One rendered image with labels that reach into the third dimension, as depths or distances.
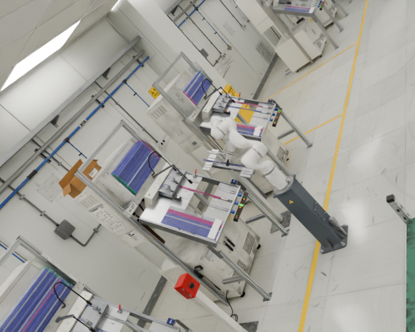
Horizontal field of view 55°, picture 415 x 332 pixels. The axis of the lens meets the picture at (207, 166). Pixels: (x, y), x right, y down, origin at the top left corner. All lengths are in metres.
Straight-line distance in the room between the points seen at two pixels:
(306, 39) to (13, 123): 5.00
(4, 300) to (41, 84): 3.10
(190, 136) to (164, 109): 0.42
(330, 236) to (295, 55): 4.83
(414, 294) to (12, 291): 2.50
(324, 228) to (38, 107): 3.64
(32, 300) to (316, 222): 2.17
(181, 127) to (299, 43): 3.66
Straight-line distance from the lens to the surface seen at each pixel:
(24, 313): 2.97
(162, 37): 6.43
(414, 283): 1.65
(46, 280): 3.03
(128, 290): 5.06
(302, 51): 7.63
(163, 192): 3.62
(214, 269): 3.68
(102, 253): 4.97
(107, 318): 3.08
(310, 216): 3.31
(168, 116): 4.57
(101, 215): 3.73
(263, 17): 7.57
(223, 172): 4.80
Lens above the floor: 2.15
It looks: 17 degrees down
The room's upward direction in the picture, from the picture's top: 45 degrees counter-clockwise
